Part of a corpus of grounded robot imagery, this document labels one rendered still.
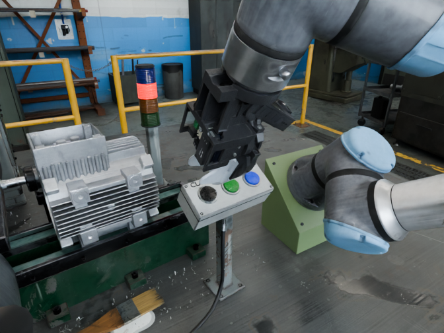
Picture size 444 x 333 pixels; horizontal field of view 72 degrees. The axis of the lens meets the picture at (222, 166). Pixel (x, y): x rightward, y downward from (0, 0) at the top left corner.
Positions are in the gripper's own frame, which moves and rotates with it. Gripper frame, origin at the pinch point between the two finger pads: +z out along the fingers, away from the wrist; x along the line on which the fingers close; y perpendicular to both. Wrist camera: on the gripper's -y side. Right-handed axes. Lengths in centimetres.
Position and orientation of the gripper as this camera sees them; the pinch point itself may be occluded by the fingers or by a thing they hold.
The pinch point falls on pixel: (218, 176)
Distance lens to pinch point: 49.2
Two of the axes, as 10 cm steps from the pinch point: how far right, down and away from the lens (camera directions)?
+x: 4.8, 7.6, -4.3
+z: -2.9, 6.0, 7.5
